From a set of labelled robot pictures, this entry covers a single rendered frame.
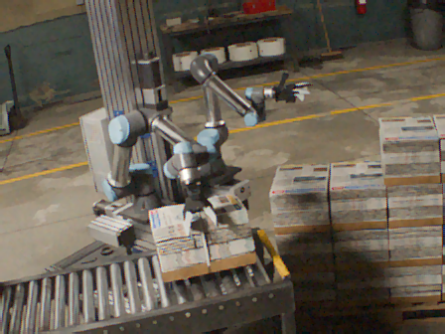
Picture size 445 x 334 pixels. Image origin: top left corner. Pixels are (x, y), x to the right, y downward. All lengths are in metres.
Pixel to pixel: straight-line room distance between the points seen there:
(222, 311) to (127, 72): 1.40
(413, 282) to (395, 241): 0.27
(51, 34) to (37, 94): 0.92
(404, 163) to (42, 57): 7.15
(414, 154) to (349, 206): 0.43
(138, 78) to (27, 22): 6.26
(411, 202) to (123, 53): 1.61
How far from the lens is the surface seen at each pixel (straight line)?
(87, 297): 2.75
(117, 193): 3.22
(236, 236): 2.61
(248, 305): 2.56
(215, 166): 3.61
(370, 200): 3.28
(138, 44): 3.41
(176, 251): 2.60
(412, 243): 3.38
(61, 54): 9.61
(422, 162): 3.21
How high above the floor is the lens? 2.14
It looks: 25 degrees down
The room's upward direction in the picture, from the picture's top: 9 degrees counter-clockwise
